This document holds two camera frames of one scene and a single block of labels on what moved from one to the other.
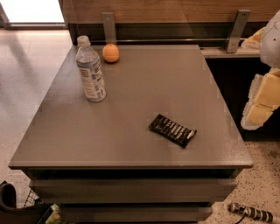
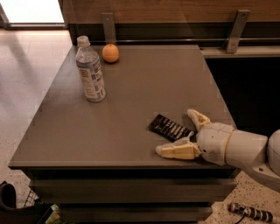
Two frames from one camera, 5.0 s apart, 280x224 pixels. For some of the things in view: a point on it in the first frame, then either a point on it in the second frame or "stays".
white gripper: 271,44 -> 213,142
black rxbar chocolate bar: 174,132 stays
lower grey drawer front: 99,214 stays
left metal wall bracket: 109,27 stays
